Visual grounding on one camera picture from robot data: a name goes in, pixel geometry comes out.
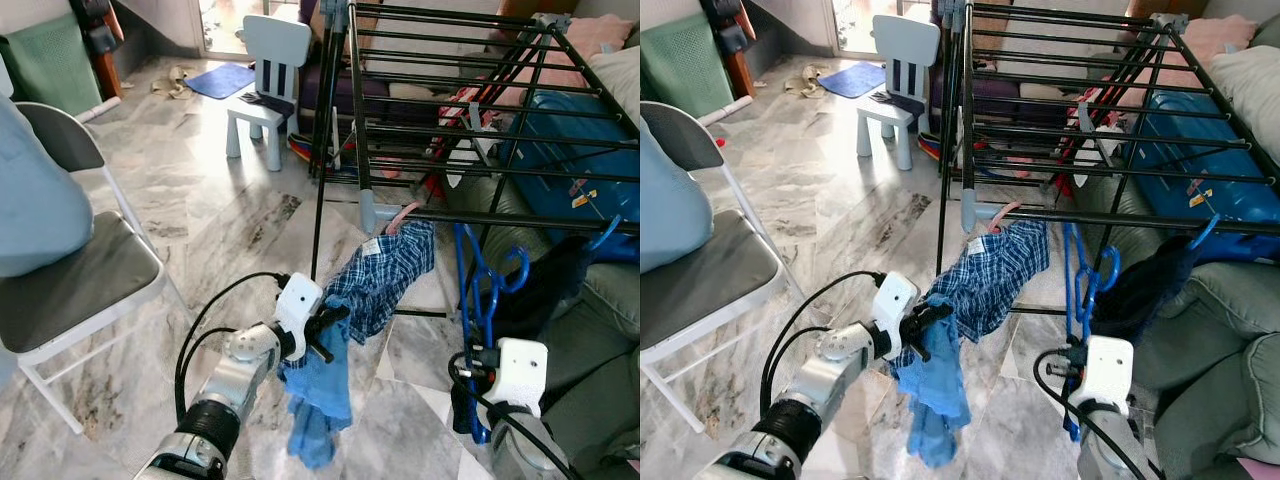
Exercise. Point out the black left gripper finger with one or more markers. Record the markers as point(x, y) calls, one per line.
point(335, 315)
point(938, 314)
point(324, 350)
point(925, 350)

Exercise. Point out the blue plastic hanger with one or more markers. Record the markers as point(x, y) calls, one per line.
point(605, 235)
point(1078, 290)
point(466, 300)
point(1205, 232)

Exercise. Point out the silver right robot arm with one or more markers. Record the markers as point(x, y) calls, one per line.
point(1110, 450)
point(525, 450)

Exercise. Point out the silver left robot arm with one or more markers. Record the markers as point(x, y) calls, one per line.
point(830, 385)
point(225, 390)

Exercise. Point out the pink hanger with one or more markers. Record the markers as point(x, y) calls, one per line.
point(400, 213)
point(1003, 212)

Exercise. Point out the blue plaid shirt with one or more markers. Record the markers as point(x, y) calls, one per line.
point(390, 270)
point(1000, 270)

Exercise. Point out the navy blue garment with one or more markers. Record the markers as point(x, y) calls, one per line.
point(1150, 280)
point(550, 290)

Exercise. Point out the black clothes drying rack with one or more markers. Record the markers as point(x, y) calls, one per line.
point(968, 212)
point(368, 212)

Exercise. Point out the grey green sofa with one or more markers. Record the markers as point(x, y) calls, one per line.
point(610, 340)
point(1230, 340)

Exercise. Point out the white folding chair grey seat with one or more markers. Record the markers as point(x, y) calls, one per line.
point(710, 280)
point(80, 280)

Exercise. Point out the pink cloth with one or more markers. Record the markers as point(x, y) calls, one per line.
point(1262, 470)

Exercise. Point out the blue suitcase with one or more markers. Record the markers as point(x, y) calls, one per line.
point(545, 150)
point(1200, 150)

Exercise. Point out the light blue chair cushion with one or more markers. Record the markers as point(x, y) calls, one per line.
point(658, 210)
point(25, 200)

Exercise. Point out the blue floor mat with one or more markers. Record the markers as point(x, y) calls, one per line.
point(220, 80)
point(852, 80)

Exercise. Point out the beige floor rag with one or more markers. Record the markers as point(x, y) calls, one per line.
point(170, 82)
point(805, 80)

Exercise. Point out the white child chair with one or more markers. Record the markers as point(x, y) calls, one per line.
point(278, 40)
point(908, 40)

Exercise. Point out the beige pillow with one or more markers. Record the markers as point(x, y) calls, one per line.
point(1250, 95)
point(620, 85)

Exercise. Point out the green laundry basket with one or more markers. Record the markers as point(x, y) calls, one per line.
point(690, 65)
point(50, 65)

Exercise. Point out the pink cushion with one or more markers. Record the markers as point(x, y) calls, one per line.
point(600, 35)
point(1220, 38)

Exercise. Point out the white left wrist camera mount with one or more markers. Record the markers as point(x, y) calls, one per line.
point(895, 305)
point(298, 305)

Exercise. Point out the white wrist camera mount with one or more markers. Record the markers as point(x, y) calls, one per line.
point(298, 305)
point(1110, 372)
point(895, 305)
point(520, 375)

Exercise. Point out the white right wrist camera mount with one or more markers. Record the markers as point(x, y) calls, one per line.
point(1110, 372)
point(520, 375)

